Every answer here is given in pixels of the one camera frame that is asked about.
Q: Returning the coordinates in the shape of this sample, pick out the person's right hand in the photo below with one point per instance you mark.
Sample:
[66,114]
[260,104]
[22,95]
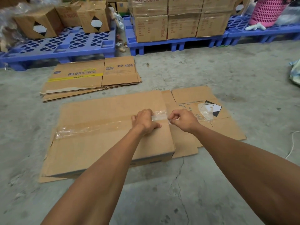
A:
[185,121]

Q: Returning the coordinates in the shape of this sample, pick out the person's left hand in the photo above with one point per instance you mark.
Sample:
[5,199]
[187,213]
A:
[144,121]

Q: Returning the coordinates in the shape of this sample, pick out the person's right thumb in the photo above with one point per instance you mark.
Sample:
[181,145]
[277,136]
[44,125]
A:
[173,121]

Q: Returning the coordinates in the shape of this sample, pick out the person's left thumb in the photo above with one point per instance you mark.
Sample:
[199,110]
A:
[156,126]

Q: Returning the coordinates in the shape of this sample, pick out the clear packing tape strip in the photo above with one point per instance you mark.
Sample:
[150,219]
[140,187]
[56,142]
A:
[93,130]

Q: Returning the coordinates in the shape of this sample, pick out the person's left forearm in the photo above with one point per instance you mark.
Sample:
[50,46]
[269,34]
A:
[98,180]

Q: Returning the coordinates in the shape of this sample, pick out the person's right forearm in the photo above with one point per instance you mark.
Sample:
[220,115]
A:
[246,171]

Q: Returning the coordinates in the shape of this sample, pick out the crumpled clear tape piece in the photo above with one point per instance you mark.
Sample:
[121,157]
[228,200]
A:
[206,111]

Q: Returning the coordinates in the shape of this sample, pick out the flattened cardboard box diamond label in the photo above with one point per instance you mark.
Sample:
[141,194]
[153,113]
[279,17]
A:
[225,128]

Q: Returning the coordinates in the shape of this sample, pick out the large flattened brown cardboard box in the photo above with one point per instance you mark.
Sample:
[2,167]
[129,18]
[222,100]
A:
[93,152]

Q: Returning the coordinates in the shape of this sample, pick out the blue plastic pallet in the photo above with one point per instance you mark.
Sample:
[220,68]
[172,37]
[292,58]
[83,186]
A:
[70,44]
[269,32]
[168,43]

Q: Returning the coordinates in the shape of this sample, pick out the stack of flattened printed cartons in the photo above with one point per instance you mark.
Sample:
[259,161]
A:
[77,79]

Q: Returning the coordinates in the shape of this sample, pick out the stack of wrapped cardboard boxes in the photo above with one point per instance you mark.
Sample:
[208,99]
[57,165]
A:
[180,21]

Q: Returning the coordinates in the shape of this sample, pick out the pile of diamond label boxes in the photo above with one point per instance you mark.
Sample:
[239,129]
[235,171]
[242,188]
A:
[93,19]

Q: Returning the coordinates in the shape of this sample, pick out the white plastic object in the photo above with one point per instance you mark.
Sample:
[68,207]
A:
[256,26]

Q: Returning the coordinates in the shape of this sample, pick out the light crumpled bag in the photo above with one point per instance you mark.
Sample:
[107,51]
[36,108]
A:
[295,72]

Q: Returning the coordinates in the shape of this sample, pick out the pink plastic basket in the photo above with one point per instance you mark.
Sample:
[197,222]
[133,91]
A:
[267,10]

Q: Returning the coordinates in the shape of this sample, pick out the clear plastic bag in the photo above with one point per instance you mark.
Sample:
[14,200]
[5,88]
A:
[289,15]

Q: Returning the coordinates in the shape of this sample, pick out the crumpled clear plastic wrap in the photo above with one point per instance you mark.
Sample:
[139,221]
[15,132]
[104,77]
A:
[9,25]

